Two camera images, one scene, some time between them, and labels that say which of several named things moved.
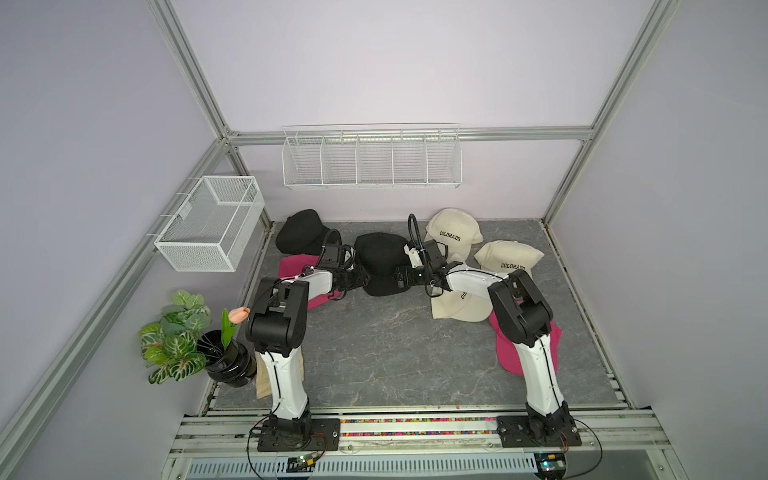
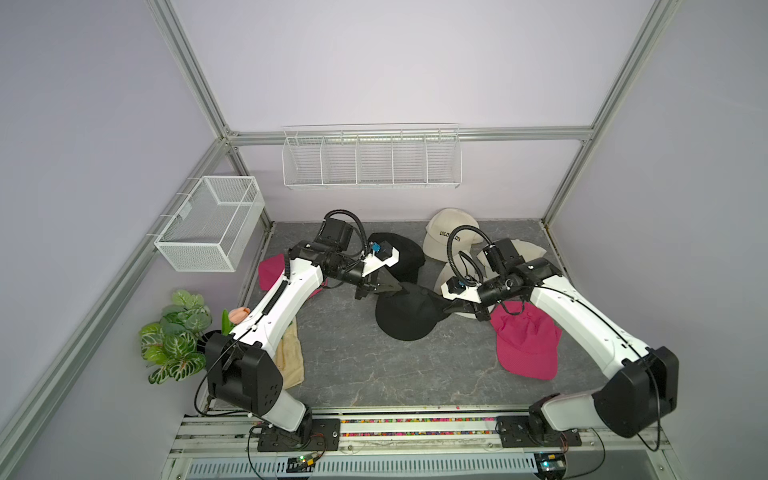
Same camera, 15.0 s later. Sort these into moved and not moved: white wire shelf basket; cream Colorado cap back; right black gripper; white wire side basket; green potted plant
Moved: right black gripper
Not moved: green potted plant; white wire shelf basket; cream Colorado cap back; white wire side basket
